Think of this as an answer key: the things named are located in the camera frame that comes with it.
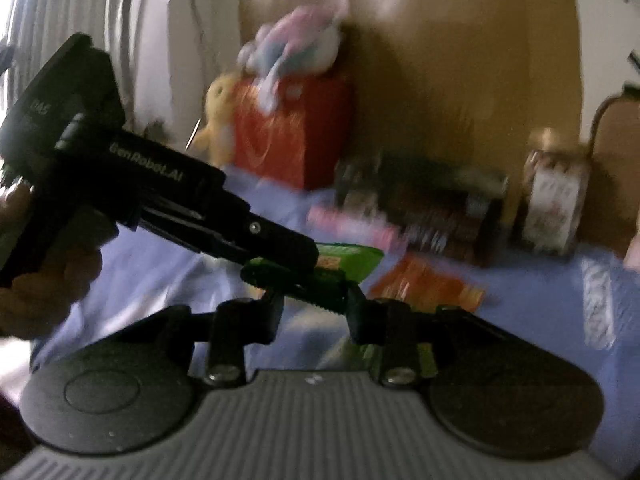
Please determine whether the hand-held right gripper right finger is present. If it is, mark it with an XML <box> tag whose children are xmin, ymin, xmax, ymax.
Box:
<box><xmin>344</xmin><ymin>287</ymin><xmax>501</xmax><ymax>387</ymax></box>

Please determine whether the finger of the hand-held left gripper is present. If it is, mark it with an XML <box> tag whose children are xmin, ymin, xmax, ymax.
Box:
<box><xmin>140</xmin><ymin>205</ymin><xmax>321</xmax><ymax>275</ymax></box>

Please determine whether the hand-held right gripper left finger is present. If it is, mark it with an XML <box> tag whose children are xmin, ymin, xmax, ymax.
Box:
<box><xmin>150</xmin><ymin>290</ymin><xmax>284</xmax><ymax>387</ymax></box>

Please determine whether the green snack packet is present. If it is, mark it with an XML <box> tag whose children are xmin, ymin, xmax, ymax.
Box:
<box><xmin>240</xmin><ymin>242</ymin><xmax>438</xmax><ymax>382</ymax></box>

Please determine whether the orange snack packet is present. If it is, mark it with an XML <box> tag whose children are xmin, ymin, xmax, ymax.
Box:
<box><xmin>369</xmin><ymin>254</ymin><xmax>487</xmax><ymax>314</ymax></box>

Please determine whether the small pink snack packet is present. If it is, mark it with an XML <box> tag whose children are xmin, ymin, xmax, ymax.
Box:
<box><xmin>307</xmin><ymin>206</ymin><xmax>402</xmax><ymax>254</ymax></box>

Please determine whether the black box with sheep print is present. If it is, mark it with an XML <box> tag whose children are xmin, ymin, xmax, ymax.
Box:
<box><xmin>334</xmin><ymin>152</ymin><xmax>509</xmax><ymax>267</ymax></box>

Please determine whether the person's left hand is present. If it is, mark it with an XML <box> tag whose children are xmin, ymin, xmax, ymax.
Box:
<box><xmin>0</xmin><ymin>180</ymin><xmax>104</xmax><ymax>337</ymax></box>

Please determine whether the red gift bag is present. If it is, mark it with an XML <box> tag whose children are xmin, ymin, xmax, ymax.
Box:
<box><xmin>231</xmin><ymin>72</ymin><xmax>352</xmax><ymax>191</ymax></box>

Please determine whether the yellow duck plush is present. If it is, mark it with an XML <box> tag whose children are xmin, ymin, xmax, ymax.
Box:
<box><xmin>192</xmin><ymin>72</ymin><xmax>239</xmax><ymax>169</ymax></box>

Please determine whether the light curtain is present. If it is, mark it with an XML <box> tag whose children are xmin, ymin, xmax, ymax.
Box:
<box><xmin>0</xmin><ymin>0</ymin><xmax>242</xmax><ymax>137</ymax></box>

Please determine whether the blue printed bed sheet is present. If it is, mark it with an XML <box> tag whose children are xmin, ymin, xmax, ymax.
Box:
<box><xmin>30</xmin><ymin>164</ymin><xmax>640</xmax><ymax>480</ymax></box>

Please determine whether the pastel plush toy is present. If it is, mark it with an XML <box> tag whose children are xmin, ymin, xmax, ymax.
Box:
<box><xmin>237</xmin><ymin>5</ymin><xmax>347</xmax><ymax>111</ymax></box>

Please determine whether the clear nut jar gold lid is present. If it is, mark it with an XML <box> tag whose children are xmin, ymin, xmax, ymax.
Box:
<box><xmin>514</xmin><ymin>129</ymin><xmax>592</xmax><ymax>259</ymax></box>

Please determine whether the brown cardboard sheet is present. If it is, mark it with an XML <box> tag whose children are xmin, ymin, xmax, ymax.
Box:
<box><xmin>239</xmin><ymin>0</ymin><xmax>584</xmax><ymax>222</ymax></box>

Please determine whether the brown chair back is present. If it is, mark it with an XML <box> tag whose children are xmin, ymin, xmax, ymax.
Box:
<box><xmin>587</xmin><ymin>87</ymin><xmax>640</xmax><ymax>259</ymax></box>

